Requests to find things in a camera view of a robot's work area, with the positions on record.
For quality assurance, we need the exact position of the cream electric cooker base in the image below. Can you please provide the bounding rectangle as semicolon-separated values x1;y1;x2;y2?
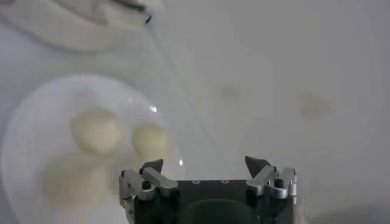
0;0;165;54

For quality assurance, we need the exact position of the white steamed baozi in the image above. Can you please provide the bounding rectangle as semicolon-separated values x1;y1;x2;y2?
41;157;117;211
131;122;170;161
71;107;123;155

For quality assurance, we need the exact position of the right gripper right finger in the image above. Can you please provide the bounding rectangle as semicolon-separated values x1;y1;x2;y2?
244;155;298;205

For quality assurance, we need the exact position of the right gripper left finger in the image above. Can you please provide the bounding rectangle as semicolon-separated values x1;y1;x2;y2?
118;158;180;224

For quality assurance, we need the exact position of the white round plate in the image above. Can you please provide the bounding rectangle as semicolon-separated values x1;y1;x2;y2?
0;72;186;224

